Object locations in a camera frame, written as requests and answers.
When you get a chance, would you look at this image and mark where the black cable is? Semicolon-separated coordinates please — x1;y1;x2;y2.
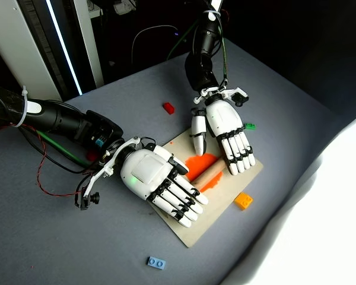
19;127;93;175

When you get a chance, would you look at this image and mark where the orange dough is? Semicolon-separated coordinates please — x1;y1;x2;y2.
185;153;225;193

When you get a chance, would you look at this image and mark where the white backdrop sheet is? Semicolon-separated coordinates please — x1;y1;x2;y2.
219;109;356;285

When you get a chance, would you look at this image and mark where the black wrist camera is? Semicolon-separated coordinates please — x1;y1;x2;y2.
231;91;250;107
80;191;101;211

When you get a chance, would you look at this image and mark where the light wooden board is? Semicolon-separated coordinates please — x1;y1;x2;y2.
150;126;264;249

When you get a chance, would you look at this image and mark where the white body column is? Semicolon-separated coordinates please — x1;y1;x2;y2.
0;0;63;102

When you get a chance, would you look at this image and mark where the wooden rolling pin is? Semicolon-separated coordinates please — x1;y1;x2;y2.
191;160;228;192

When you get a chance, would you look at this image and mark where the yellow toy brick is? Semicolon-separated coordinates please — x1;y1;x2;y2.
233;192;254;211

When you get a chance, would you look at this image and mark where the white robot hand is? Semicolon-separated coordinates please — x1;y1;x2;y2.
120;144;209;229
190;99;256;176

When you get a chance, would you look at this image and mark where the green braided cable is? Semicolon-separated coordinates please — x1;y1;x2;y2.
218;17;229;87

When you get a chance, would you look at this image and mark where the white cable loop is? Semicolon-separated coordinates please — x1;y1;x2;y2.
131;24;179;65

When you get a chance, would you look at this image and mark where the blue toy brick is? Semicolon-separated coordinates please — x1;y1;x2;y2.
146;256;167;270

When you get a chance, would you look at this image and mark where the grey table cloth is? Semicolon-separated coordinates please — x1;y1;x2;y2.
0;38;345;285

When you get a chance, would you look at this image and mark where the red twisted cable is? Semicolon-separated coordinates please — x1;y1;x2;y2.
0;124;87;197

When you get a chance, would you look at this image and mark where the white pillar with light strip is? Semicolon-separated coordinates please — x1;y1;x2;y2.
46;0;104;96

